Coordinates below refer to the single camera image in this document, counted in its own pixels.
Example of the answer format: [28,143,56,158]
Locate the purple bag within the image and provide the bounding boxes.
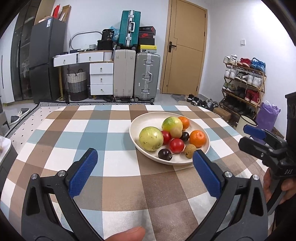
[255,101,281,133]

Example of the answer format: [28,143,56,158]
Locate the black storage box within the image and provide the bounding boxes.
[97,40,114,51]

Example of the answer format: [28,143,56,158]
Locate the black glass-door cabinet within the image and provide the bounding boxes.
[10,5,35,102]

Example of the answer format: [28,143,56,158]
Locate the white enamel bucket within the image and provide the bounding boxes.
[236,114,258,136]

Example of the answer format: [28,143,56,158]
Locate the brown cardboard box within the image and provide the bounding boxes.
[213,107,232,122]

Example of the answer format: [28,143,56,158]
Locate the grey door mat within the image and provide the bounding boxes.
[171,94,187,103]

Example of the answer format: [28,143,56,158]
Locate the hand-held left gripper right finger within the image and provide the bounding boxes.
[192,149,276,241]

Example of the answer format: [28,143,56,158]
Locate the beige suitcase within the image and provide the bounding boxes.
[113,49,136,101]

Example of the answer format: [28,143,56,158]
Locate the teal suitcase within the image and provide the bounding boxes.
[119,10,141,49]

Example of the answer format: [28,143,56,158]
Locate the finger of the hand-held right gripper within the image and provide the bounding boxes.
[243,125,287,150]
[238,137,282,168]

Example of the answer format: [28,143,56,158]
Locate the dark grey refrigerator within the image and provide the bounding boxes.
[29,17,67,104]

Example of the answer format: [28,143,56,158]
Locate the white desk with drawers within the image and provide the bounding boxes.
[53,50,114,67]

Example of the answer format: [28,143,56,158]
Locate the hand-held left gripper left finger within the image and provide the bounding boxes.
[21,148,105,241]

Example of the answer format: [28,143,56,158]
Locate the white oval hoop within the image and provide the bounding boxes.
[69,31,102,50]

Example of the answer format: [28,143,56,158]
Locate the white drawer cabinet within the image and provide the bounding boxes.
[89,61,114,95]

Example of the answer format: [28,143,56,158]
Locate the red cherry tomato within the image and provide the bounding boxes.
[161,130,172,145]
[169,138,185,153]

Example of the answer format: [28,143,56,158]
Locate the person's left hand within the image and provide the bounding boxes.
[107,226,146,241]

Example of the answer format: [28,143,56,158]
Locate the plain black shoe box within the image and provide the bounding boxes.
[138,37,155,46]

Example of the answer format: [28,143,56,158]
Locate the scattered black shoes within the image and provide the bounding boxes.
[186,94,220,108]

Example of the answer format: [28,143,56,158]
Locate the wooden door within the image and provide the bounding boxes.
[159,0,207,95]

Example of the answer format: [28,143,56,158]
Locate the silver suitcase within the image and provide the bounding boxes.
[134,52,161,103]

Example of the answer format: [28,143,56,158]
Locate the woven laundry basket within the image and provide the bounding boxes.
[67,69,88,102]

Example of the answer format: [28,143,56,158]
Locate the blue plastic bag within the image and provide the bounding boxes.
[109,25,121,43]

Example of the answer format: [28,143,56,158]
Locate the large pale green guava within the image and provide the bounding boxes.
[139,126,164,151]

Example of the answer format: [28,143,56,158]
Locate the cream round plate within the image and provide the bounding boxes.
[129,112,210,165]

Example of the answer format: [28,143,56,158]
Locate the orange tangerine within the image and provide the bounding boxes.
[179,116,190,130]
[189,130,206,147]

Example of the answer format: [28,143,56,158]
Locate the yellow and black box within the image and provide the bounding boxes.
[136,44,158,54]

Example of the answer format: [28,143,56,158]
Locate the wooden shoe rack with shoes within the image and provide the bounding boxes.
[220,54,266,115]

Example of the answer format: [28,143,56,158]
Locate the yellow-green round citrus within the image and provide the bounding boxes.
[161,117,184,133]

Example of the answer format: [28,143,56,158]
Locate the brown longan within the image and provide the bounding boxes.
[170,127,183,138]
[184,144,197,159]

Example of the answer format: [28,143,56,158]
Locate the person's right hand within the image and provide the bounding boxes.
[263,169,296,205]

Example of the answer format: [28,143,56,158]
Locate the dark cherry with stem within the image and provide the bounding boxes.
[158,148,173,161]

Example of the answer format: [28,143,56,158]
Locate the black bag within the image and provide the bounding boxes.
[102,29,115,42]

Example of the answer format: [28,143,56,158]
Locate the black and white rug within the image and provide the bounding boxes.
[5,101,70,139]

